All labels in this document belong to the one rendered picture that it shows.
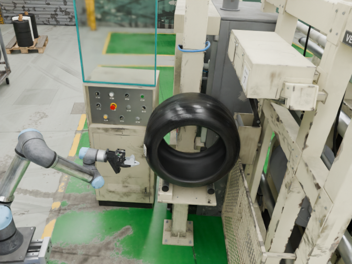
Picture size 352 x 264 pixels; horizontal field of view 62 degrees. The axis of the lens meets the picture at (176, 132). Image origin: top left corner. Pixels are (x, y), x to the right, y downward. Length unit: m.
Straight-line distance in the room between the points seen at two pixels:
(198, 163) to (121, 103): 0.80
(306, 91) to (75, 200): 2.47
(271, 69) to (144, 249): 1.91
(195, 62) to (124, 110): 0.82
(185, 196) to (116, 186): 1.02
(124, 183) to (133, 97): 0.84
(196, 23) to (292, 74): 0.71
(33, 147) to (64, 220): 1.46
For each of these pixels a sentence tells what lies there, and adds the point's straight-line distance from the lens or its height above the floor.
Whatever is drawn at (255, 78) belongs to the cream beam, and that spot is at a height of 1.72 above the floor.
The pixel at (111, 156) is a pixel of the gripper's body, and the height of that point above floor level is 1.05.
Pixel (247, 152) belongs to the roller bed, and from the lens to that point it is 2.03.
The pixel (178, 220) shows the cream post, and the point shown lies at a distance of 2.53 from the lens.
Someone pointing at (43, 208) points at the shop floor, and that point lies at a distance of 3.12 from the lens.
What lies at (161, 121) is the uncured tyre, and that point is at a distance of 1.55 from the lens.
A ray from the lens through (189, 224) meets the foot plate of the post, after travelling 2.80.
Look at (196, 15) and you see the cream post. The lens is 1.72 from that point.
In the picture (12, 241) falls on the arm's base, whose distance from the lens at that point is 1.86.
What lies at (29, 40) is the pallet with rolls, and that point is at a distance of 7.83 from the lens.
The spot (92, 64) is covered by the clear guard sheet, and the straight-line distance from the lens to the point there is 2.25.
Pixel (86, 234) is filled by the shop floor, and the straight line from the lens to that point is 2.79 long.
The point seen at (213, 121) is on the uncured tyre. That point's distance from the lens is 1.53.
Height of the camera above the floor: 2.11
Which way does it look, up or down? 31 degrees down
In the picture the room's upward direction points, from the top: 3 degrees clockwise
